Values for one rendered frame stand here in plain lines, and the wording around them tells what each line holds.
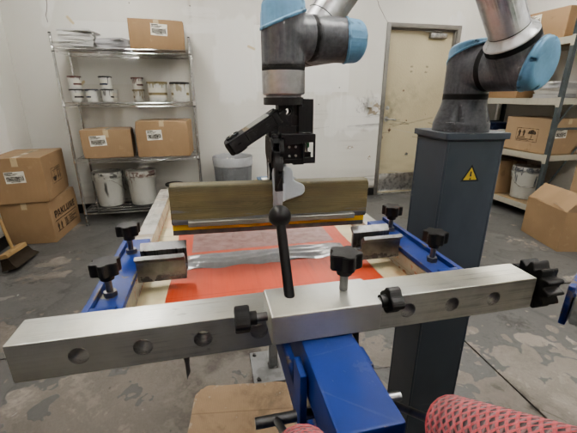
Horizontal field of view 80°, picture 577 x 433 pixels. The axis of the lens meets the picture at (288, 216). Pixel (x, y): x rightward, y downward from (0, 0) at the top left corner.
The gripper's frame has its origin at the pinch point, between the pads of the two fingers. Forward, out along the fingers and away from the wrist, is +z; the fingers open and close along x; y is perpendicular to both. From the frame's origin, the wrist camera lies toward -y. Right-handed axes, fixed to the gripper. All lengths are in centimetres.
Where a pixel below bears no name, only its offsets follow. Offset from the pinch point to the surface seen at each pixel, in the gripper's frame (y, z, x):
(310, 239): 11.3, 13.5, 12.9
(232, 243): -7.9, 13.4, 14.4
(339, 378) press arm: -1.0, 4.9, -39.8
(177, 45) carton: -36, -68, 324
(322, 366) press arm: -2.1, 4.9, -37.9
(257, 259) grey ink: -3.3, 13.2, 3.6
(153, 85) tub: -64, -31, 329
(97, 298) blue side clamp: -29.5, 8.4, -13.7
